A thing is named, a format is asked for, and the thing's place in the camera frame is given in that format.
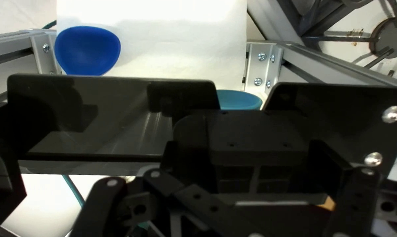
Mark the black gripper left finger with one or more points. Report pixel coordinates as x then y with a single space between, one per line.
206 146

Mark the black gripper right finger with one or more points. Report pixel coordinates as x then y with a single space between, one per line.
291 150

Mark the blue plastic serving spoon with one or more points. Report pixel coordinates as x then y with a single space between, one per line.
87 51

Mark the teal plastic piece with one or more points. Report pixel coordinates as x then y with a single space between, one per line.
238 101

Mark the black cast iron stove grate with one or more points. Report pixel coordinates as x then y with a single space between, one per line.
312 21

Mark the white gas stove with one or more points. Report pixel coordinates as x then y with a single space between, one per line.
396 35

